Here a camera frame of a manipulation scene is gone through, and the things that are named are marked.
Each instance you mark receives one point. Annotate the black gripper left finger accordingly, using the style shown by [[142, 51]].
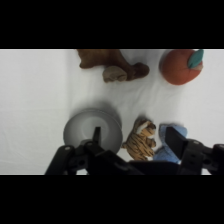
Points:
[[96, 138]]

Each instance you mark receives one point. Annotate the orange plush fruit, teal leaf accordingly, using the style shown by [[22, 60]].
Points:
[[178, 70]]

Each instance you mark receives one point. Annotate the grey bowl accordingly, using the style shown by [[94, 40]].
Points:
[[83, 128]]

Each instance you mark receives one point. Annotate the blue cloth piece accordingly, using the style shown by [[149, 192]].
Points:
[[165, 154]]

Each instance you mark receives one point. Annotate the striped tiger plush toy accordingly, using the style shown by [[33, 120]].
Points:
[[141, 141]]

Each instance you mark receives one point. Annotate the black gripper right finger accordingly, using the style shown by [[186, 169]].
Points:
[[176, 141]]

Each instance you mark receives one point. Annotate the brown deer plush toy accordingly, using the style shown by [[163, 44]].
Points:
[[110, 63]]

